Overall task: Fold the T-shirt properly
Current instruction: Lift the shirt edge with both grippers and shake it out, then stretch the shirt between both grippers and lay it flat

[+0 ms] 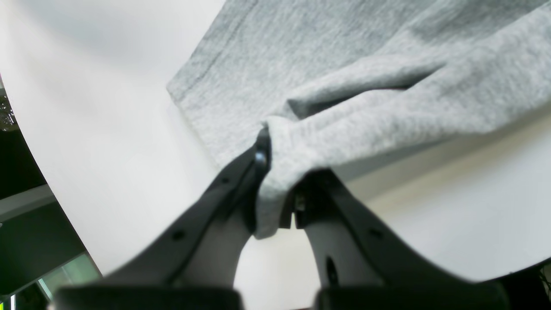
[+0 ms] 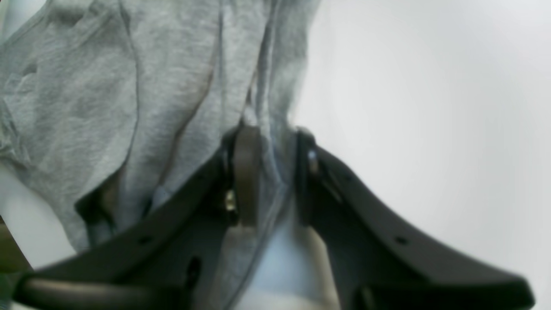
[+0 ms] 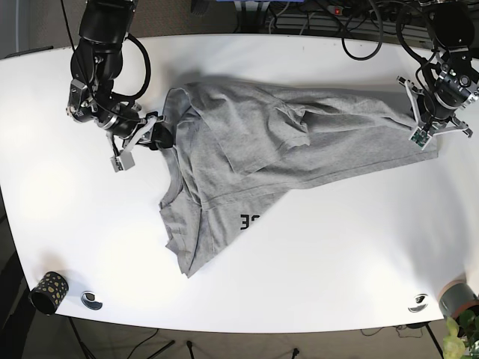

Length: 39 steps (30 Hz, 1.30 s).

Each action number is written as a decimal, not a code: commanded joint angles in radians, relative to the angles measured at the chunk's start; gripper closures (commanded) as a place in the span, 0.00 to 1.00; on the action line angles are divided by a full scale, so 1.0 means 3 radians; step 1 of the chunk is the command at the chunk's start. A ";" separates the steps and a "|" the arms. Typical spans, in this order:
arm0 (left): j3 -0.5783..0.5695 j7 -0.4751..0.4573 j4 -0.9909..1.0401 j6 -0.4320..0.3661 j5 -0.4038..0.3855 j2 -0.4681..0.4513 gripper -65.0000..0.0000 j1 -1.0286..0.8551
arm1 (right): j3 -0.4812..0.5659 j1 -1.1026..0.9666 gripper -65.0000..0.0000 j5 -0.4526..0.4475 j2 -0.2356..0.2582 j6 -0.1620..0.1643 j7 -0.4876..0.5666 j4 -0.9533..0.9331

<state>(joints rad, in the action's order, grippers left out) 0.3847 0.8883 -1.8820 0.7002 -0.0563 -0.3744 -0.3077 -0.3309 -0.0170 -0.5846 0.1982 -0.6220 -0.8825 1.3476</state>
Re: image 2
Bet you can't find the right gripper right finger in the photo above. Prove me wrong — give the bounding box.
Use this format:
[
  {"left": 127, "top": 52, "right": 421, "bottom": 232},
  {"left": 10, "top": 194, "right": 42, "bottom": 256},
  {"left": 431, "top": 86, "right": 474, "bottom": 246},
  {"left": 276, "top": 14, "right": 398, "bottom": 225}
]
[{"left": 295, "top": 129, "right": 535, "bottom": 310}]

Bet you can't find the light grey printed T-shirt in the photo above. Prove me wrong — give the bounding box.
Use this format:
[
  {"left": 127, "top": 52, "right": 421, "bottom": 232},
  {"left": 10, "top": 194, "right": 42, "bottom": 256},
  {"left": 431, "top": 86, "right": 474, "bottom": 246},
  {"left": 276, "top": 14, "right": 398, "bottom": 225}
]
[{"left": 1, "top": 0, "right": 319, "bottom": 310}]

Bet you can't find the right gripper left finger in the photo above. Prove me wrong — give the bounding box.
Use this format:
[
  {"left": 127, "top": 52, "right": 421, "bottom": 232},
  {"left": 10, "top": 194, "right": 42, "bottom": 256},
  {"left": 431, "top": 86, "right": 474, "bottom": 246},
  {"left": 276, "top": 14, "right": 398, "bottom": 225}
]
[{"left": 12, "top": 126, "right": 261, "bottom": 310}]

